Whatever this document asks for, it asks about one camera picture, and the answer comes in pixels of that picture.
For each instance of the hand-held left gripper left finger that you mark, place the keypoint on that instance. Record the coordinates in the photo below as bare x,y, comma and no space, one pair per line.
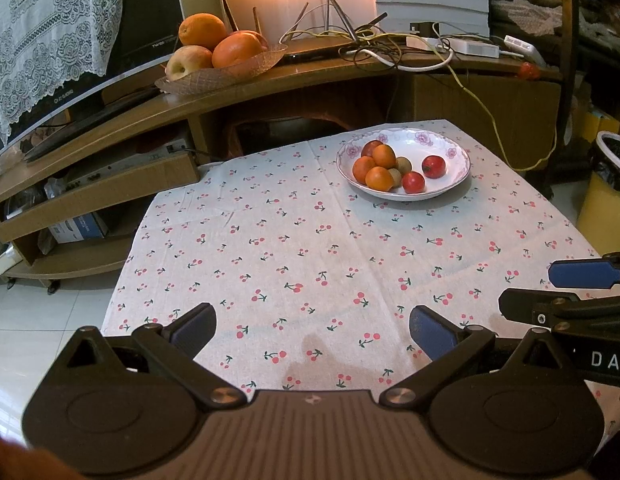
192,330

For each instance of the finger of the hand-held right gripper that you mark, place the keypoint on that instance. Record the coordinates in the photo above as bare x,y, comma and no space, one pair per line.
519,303
584,274

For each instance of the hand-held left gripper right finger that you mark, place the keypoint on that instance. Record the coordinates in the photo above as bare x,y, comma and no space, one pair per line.
432,332

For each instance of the white floral plate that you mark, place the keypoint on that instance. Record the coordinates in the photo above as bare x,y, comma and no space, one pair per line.
447,186

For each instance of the oblong red tomato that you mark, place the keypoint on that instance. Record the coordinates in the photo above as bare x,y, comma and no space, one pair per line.
413,183

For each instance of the tan longan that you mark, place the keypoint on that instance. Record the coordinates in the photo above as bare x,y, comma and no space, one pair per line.
403,164
394,177

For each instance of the round red tomato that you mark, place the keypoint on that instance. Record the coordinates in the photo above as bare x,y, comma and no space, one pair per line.
433,166

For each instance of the small orange tangerine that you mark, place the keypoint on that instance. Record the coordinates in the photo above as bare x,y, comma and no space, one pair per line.
363,170
378,179
383,156

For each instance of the yellow trash bin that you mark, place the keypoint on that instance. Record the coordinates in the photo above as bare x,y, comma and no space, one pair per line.
604,215

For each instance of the black bin liner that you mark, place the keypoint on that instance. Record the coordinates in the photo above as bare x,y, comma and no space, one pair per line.
609,170

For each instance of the cherry print tablecloth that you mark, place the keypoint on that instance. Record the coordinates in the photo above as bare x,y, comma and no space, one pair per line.
310,240

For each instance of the blue and white box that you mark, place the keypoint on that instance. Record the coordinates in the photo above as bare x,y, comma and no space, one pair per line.
77,227

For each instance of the grey set-top box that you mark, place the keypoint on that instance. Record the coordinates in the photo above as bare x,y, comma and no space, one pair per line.
135,160

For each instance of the dark red tomato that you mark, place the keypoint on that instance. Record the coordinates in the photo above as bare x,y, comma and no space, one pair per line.
371,148

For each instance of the small red ball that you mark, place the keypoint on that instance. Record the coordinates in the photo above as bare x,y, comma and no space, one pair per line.
529,71

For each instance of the brown wooden pole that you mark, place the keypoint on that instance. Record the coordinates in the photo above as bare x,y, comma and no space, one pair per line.
571,35

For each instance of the white adapter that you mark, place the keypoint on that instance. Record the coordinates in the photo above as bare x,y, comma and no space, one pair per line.
517,43

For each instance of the clear glass fruit bowl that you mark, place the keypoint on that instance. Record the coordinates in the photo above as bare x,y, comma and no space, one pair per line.
210,80

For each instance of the white power strip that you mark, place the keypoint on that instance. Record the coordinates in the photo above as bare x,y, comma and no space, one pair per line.
469,49

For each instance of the dark cluttered shelf rack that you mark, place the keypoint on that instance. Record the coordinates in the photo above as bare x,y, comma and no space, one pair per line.
604,20

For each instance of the yellow red apple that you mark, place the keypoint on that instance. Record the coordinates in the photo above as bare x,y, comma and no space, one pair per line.
187,63

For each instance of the brown wooden TV stand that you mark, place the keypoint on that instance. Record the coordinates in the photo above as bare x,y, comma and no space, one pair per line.
300,76

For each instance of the large orange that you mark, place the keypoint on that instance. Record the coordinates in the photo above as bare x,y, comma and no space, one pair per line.
202,30
237,52

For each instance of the black router with antennas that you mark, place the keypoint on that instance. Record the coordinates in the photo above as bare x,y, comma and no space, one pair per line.
315,52

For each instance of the black curved television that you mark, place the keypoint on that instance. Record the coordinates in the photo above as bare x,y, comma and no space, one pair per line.
145,20

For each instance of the white lace cloth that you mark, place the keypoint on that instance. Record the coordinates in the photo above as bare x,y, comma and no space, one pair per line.
50,35

